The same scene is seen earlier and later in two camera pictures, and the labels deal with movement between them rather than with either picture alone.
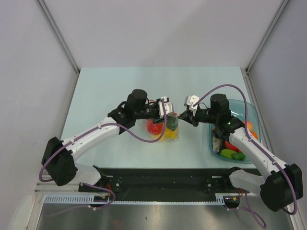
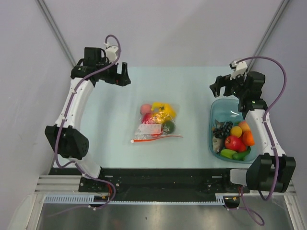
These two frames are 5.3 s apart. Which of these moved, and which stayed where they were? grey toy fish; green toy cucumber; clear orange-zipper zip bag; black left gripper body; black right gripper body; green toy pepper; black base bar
Moved: clear orange-zipper zip bag; black left gripper body; black right gripper body
Stayed: green toy pepper; grey toy fish; green toy cucumber; black base bar
